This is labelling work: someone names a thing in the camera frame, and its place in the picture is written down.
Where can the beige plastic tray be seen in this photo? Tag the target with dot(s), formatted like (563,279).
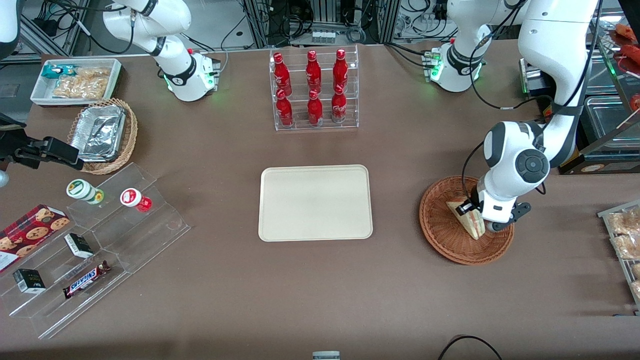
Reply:
(315,202)

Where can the red cookie box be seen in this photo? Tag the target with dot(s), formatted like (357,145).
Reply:
(30,232)

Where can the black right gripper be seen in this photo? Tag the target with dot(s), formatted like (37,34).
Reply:
(25,150)

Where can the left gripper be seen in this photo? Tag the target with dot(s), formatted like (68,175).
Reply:
(473,204)

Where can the white rectangular snack bin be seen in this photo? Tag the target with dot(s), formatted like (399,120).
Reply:
(40,95)

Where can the white terminal block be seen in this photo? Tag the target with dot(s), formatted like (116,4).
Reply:
(322,36)

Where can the triangular sandwich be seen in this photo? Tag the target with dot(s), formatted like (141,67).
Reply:
(470,225)

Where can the silver foil container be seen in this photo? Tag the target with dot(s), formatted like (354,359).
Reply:
(100,132)

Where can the black food warmer case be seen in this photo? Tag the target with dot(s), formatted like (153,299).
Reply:
(600,160)

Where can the teal snack packet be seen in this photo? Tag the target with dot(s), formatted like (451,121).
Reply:
(55,71)

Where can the wrapped golden pastry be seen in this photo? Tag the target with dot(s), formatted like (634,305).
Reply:
(636,270)
(627,246)
(636,288)
(625,222)

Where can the small grey device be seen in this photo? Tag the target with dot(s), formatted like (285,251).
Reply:
(326,355)

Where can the tray of packaged bread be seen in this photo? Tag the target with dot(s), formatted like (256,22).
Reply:
(622,265)

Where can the steel food pan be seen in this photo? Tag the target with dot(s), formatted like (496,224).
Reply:
(610,117)
(602,75)

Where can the red fried food piece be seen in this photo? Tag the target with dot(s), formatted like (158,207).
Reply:
(625,31)
(635,102)
(631,54)

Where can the green capped small bottle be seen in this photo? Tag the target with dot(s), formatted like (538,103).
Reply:
(80,190)

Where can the small black carton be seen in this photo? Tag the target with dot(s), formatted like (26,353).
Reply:
(78,245)
(29,281)

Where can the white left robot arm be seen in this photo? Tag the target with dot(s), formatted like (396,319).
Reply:
(555,60)

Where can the snickers chocolate bar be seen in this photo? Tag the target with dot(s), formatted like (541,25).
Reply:
(85,280)

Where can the red capped small bottle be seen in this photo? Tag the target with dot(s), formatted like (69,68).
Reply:
(132,198)

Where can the clear acrylic stepped shelf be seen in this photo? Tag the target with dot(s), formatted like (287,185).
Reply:
(150,235)

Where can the brown round wicker basket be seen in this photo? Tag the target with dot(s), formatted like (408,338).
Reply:
(450,242)

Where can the red cola bottle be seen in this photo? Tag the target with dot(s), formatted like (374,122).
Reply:
(315,110)
(284,110)
(339,107)
(313,70)
(340,70)
(282,72)

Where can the clear acrylic bottle rack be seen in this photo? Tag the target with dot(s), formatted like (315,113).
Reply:
(300,125)

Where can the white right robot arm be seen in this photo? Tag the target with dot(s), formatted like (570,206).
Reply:
(182,75)

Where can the clear bag of chips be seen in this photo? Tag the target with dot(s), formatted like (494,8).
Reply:
(95,72)
(80,87)

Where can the light oval wicker basket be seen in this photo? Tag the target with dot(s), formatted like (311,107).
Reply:
(131,130)

